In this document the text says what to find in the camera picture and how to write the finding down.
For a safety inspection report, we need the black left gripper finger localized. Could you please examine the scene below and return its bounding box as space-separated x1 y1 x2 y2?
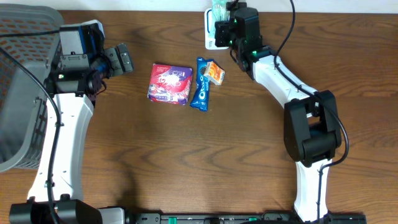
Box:
117 43 134 72
104 47 122 77

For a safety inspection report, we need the green wet wipes pack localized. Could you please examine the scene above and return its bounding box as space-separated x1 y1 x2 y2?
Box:
211 0 229 22

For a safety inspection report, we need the orange Kleenex tissue pack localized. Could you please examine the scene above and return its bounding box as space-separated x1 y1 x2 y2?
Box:
203 61 225 85

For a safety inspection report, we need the red purple pad package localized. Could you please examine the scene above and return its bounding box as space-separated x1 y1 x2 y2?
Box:
147 63 193 105

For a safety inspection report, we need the blue Oreo cookie pack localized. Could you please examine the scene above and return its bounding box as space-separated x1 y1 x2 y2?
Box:
190 57 213 111

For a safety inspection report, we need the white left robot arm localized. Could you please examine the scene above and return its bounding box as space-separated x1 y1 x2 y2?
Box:
9 44 135 223

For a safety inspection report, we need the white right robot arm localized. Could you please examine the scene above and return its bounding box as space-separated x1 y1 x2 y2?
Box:
215 1 348 223

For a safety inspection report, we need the white barcode scanner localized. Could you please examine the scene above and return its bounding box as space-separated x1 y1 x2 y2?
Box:
204 8 227 50

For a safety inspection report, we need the grey plastic basket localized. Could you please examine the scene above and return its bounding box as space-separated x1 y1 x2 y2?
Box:
1 3 64 172

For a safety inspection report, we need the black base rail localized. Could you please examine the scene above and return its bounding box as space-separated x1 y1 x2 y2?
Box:
99 207 368 224

